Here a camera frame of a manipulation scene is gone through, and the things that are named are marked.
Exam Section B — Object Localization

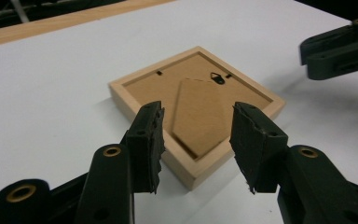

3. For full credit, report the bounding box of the wooden picture frame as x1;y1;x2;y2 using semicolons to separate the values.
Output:
108;45;286;191

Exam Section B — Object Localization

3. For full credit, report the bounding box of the white metal stand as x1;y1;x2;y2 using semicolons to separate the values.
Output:
9;0;31;24

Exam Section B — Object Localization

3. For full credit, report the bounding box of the white table board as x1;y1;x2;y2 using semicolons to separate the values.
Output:
0;0;358;224

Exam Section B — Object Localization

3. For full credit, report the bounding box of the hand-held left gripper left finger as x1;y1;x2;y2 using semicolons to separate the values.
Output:
74;100;166;224

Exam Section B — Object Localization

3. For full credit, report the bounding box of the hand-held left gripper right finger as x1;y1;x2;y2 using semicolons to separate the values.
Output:
228;101;358;224

